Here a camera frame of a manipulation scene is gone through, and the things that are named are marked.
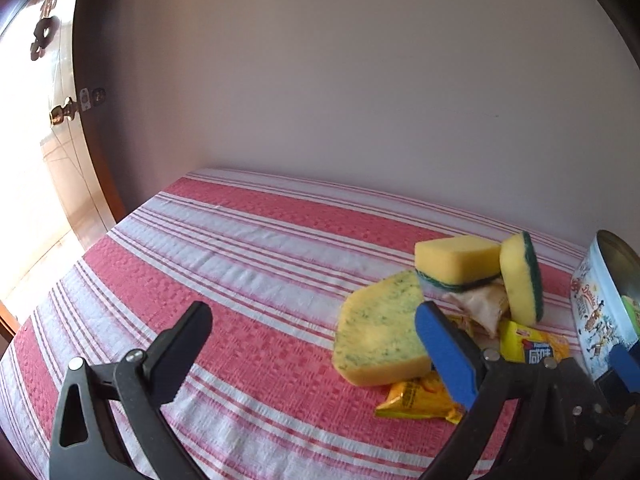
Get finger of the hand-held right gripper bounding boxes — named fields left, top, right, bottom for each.
left=592, top=344, right=640, bottom=416

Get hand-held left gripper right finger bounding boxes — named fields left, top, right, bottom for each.
left=415, top=301, right=576, bottom=480

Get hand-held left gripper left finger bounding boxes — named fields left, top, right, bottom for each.
left=49, top=301, right=213, bottom=480

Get green tissue pack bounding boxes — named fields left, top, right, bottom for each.
left=620, top=295, right=640, bottom=341

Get round blue metal tin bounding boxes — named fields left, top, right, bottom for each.
left=569, top=230, right=640, bottom=386

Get large speckled yellow sponge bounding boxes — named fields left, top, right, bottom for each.
left=332, top=270, right=433, bottom=387

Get yellow sponge green scourer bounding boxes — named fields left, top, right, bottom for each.
left=500, top=231, right=545, bottom=324
left=414, top=235, right=502, bottom=291

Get red white striped blanket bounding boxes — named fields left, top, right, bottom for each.
left=0, top=167, right=588, bottom=480

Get dark wooden door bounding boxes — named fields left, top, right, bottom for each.
left=70, top=0, right=128, bottom=251

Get brass door knob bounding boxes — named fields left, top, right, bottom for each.
left=49, top=96, right=81, bottom=127

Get dark hanging ornament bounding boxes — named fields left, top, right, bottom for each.
left=29, top=16, right=60, bottom=61

